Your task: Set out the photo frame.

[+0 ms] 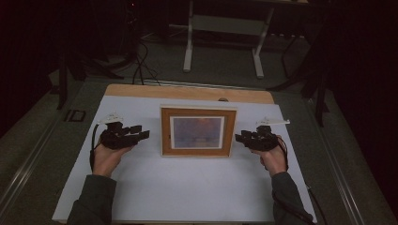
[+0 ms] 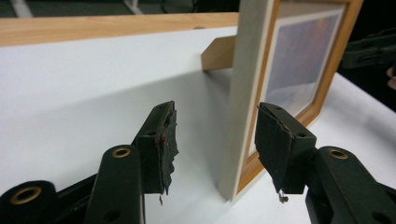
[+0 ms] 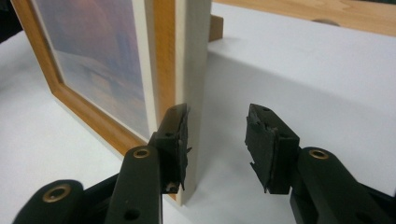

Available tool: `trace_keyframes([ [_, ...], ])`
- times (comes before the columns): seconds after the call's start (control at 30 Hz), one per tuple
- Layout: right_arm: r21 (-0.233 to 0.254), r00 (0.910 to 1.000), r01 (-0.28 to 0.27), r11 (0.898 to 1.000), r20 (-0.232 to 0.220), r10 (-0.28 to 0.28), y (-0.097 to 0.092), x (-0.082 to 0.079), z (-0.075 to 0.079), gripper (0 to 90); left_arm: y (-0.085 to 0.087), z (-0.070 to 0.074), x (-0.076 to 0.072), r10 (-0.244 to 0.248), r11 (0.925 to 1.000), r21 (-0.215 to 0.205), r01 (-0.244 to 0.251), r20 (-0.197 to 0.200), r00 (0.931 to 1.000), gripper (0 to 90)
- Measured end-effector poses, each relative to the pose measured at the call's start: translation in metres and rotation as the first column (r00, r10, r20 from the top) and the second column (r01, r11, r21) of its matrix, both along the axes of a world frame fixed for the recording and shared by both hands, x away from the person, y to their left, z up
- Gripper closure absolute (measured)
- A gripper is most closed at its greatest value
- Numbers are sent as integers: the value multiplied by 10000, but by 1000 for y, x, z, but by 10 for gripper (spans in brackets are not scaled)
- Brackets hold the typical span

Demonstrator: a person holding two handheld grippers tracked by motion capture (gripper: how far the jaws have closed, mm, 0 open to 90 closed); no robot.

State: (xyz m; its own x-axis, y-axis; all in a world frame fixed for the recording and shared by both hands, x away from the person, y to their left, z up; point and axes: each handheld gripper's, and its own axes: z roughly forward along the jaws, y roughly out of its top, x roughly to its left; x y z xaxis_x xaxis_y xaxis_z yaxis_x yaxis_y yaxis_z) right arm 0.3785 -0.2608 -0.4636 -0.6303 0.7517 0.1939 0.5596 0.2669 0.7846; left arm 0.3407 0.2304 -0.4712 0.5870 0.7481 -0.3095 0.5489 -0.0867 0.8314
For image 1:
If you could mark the metal strip behind table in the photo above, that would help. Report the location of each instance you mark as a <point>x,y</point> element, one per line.
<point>200,84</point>

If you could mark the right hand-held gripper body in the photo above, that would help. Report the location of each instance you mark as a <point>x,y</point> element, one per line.
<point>263,140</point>

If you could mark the person's right hand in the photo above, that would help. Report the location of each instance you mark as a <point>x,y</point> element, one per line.
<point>275,161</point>

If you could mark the white metal desk frame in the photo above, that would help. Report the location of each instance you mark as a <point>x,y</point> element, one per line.
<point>226,25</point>

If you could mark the white table sheet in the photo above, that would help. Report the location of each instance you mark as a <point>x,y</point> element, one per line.
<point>187,187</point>

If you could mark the black floor plate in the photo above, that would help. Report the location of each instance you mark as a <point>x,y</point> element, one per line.
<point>75,115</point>

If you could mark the wooden picture frame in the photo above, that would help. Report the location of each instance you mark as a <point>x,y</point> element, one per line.
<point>197,132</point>

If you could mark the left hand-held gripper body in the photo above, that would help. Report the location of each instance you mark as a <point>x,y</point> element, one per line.
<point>117,139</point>

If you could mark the person's left hand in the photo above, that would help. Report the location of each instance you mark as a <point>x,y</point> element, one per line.
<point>104,161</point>

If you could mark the black metal stand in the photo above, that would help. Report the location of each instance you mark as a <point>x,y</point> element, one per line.
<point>62,81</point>
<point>319,93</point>

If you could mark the metal floor rail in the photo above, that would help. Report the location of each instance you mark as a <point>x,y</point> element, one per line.
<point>29,164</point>
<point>339,170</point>

